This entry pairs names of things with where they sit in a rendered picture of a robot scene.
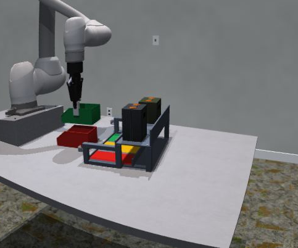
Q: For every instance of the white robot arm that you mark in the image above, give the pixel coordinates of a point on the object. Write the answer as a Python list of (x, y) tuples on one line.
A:
[(26, 81)]

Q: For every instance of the grey metal shelf rack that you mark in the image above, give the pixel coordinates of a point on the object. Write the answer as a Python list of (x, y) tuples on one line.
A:
[(116, 155)]

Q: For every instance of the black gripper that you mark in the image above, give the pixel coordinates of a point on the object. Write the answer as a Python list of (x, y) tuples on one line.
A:
[(75, 84)]

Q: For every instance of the black case with orange handles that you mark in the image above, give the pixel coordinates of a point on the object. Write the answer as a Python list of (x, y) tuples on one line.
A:
[(134, 122)]

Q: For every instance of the green bin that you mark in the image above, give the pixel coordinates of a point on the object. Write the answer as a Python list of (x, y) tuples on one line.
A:
[(89, 114)]

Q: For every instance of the red bin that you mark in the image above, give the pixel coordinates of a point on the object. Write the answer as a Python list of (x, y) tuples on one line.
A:
[(74, 139)]

